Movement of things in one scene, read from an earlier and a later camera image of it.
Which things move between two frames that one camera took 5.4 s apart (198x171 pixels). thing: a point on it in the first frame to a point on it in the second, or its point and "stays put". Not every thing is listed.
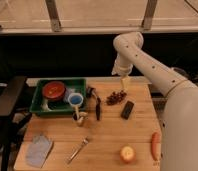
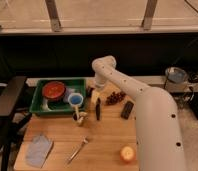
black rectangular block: x=127 y=109 stays put
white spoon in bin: x=44 y=106 stays put
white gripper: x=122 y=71 to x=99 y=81
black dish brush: x=91 y=91 stays put
